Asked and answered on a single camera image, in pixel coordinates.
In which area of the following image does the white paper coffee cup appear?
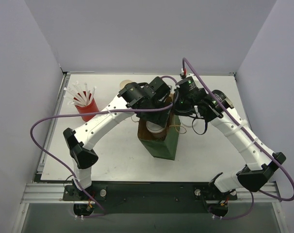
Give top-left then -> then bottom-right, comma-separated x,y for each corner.
146,121 -> 165,134

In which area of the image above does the green brown paper bag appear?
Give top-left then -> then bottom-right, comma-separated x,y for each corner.
137,94 -> 186,161

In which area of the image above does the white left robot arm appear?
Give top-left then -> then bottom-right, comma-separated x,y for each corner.
63,77 -> 171,200

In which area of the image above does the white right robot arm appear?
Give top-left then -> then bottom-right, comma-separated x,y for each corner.
174,76 -> 286,193

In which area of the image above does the flat white plastic lid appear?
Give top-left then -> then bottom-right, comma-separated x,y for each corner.
180,116 -> 198,129

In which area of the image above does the red straw holder cup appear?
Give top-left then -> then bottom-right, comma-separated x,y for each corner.
75,93 -> 99,122

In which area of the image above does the white wrapped straws bundle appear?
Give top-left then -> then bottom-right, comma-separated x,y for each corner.
63,81 -> 97,107

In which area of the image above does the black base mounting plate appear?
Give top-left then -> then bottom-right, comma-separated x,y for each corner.
63,182 -> 237,215

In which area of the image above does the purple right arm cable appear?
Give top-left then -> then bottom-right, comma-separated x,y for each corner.
180,57 -> 294,220

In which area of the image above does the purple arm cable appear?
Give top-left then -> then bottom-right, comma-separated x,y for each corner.
30,75 -> 180,218
180,57 -> 294,220

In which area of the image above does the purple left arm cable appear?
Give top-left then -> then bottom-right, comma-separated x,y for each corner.
30,75 -> 180,218

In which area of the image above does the aluminium frame rail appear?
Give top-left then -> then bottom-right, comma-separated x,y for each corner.
21,182 -> 275,203

